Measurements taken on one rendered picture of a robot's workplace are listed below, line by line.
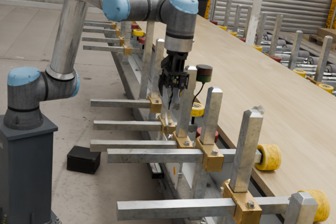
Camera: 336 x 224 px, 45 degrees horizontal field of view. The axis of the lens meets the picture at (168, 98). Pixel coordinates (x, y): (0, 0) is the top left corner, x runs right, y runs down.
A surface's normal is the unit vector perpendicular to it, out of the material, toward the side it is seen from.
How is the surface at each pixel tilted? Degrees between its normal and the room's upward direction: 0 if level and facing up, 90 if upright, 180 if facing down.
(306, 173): 0
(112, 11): 90
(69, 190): 0
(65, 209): 0
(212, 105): 90
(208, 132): 90
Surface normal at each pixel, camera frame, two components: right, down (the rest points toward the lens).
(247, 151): 0.22, 0.36
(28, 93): 0.62, 0.34
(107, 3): -0.73, 0.15
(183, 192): 0.12, -0.93
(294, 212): -0.97, -0.04
